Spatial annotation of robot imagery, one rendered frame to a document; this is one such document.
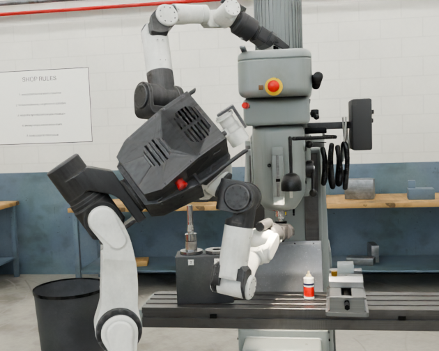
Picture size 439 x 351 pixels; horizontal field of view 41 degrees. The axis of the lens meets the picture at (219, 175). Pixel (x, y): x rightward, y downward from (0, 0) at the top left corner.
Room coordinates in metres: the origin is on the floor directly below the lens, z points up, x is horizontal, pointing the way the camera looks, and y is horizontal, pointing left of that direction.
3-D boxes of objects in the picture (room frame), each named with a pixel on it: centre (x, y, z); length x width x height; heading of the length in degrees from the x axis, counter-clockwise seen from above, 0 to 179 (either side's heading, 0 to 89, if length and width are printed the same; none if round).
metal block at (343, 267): (2.23, -0.47, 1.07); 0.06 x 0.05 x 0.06; 79
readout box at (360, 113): (2.51, -0.61, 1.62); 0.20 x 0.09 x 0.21; 172
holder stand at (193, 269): (2.31, 0.07, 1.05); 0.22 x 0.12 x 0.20; 90
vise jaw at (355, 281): (2.18, -0.46, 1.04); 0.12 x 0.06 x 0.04; 79
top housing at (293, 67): (2.28, -0.23, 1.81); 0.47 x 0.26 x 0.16; 172
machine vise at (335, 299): (2.20, -0.46, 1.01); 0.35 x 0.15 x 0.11; 169
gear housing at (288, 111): (2.31, -0.24, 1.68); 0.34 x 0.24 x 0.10; 172
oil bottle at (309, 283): (2.27, -0.33, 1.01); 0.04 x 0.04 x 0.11
